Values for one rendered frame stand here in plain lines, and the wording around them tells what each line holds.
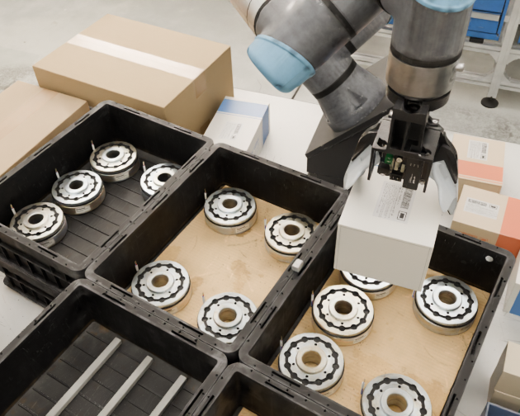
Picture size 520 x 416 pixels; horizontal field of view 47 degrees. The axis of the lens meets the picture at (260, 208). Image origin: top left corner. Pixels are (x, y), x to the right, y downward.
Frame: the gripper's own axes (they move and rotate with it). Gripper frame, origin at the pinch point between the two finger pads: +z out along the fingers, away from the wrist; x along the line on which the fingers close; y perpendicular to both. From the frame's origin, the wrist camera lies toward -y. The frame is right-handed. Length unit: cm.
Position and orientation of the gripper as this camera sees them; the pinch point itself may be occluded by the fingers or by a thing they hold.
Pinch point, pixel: (398, 197)
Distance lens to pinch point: 84.4
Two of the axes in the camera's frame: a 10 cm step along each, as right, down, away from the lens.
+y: -3.6, 6.8, -6.5
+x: 9.3, 2.4, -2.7
